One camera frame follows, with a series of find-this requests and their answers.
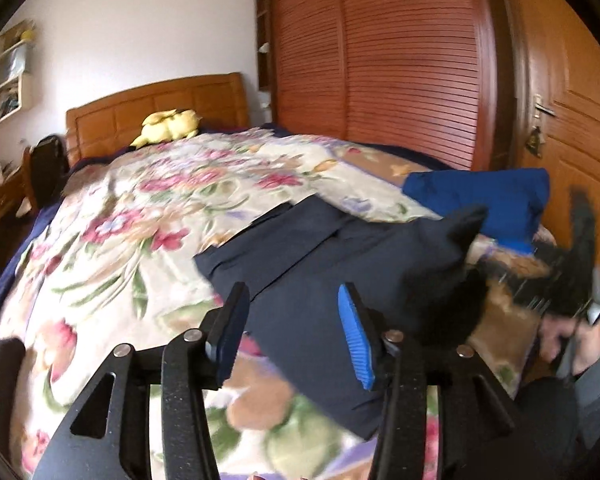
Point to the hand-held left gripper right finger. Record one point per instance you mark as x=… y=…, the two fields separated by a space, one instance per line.
x=355 y=340

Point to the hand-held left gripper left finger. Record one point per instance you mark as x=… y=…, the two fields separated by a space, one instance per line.
x=230 y=340

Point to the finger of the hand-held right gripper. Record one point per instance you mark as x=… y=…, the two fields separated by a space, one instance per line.
x=520 y=246

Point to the black pants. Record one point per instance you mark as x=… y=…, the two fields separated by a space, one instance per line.
x=445 y=270

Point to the navy pants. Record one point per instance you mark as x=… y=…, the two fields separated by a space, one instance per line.
x=300 y=255

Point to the person's right hand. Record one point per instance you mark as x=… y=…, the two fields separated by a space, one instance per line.
x=587 y=345

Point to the blue garment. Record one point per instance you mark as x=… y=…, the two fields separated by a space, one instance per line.
x=485 y=197

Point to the brass door lock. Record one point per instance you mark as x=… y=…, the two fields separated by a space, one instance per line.
x=533 y=141

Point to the floral blanket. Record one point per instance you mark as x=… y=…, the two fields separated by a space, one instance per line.
x=130 y=240

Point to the wooden door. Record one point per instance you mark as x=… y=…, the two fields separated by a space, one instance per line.
x=575 y=85

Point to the yellow plush toy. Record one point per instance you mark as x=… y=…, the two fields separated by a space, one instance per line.
x=167 y=127

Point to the wooden louvred wardrobe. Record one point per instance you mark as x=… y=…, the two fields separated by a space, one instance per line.
x=380 y=60

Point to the white cloth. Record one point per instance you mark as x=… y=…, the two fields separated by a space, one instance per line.
x=25 y=207

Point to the wooden headboard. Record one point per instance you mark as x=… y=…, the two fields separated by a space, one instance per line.
x=170 y=97

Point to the black bag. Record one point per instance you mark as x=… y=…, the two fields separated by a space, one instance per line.
x=47 y=167

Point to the wooden chair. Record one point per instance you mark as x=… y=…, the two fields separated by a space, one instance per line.
x=27 y=180

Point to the wooden desk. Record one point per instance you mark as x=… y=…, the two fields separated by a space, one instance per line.
x=0 y=205

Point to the wooden corner shelf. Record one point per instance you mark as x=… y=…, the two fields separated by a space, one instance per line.
x=263 y=75

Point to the white figurine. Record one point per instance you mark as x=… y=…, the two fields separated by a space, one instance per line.
x=264 y=48

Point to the white wall shelf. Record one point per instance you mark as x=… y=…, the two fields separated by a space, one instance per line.
x=10 y=80

